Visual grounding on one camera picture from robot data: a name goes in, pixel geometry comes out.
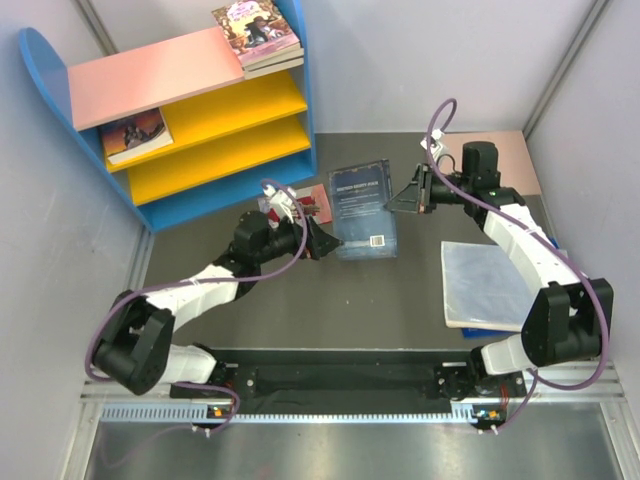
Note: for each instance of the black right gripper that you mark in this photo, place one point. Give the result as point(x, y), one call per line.
point(416, 197)

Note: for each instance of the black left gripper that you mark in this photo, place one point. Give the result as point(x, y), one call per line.
point(317, 244)

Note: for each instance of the dark blue paperback book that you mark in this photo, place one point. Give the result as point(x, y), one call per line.
point(358, 197)

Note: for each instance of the blue treehouse paperback book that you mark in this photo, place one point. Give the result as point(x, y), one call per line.
point(286, 59)

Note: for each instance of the pink purple paperback book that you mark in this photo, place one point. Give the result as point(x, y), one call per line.
point(256, 31)

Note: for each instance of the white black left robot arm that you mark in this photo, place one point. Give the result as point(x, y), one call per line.
point(135, 347)

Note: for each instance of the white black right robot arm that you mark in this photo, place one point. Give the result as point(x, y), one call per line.
point(570, 318)

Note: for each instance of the red pink picture book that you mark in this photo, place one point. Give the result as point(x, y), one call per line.
point(313, 201)

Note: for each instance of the pink board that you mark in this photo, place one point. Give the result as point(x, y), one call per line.
point(514, 161)

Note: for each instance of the clear white file folder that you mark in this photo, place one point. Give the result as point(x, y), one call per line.
point(488, 288)

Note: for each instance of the blue pink yellow bookshelf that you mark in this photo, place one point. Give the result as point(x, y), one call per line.
point(230, 131)

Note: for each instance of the book on shelf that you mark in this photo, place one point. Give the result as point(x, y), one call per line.
point(134, 136)

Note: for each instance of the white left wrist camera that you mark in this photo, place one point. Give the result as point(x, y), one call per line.
point(279, 204)

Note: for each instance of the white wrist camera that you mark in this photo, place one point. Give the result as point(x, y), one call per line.
point(279, 204)
point(434, 144)

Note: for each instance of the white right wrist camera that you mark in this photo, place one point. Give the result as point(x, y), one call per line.
point(434, 144)

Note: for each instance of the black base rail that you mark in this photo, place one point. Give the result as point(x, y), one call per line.
point(324, 382)

